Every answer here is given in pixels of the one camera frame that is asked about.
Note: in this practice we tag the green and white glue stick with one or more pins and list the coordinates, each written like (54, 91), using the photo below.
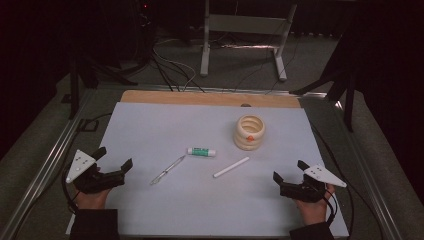
(201, 152)

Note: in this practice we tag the clear plastic pen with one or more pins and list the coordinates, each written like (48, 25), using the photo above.
(167, 170)

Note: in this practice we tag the metal floor rail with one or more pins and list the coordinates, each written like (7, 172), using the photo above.
(370, 176)
(43, 166)

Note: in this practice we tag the black floor bracket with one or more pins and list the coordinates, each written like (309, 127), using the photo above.
(87, 125)

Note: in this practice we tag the white metal stand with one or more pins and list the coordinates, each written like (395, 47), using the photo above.
(243, 23)

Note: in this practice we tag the white table mat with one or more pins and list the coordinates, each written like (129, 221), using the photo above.
(206, 206)

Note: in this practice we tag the black tripod stand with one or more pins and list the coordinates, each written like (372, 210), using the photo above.
(83, 73)
(340, 80)

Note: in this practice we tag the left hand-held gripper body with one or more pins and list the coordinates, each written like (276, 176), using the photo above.
(95, 181)

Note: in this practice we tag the white stick pen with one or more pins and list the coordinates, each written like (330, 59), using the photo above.
(231, 167)

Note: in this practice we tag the person's left hand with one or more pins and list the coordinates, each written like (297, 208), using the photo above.
(92, 199)

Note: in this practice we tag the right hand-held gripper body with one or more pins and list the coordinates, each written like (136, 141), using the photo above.
(301, 191)

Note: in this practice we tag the cream ribbed pen holder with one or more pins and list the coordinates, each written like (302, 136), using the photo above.
(249, 133)

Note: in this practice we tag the person's right hand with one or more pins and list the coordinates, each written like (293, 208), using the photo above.
(313, 210)

